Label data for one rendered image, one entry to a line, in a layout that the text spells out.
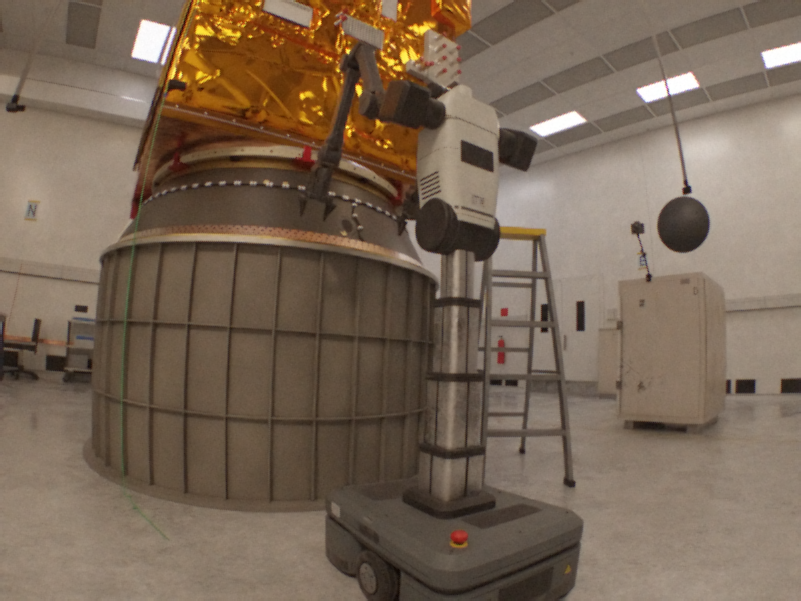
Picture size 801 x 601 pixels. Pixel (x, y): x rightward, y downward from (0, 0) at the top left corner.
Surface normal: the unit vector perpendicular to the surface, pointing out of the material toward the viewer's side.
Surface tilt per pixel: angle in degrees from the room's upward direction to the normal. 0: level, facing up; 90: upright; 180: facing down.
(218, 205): 62
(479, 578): 90
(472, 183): 90
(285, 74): 84
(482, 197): 90
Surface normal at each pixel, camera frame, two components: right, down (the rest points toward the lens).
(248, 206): 0.16, -0.57
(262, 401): 0.30, -0.11
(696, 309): -0.78, -0.11
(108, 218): 0.62, -0.07
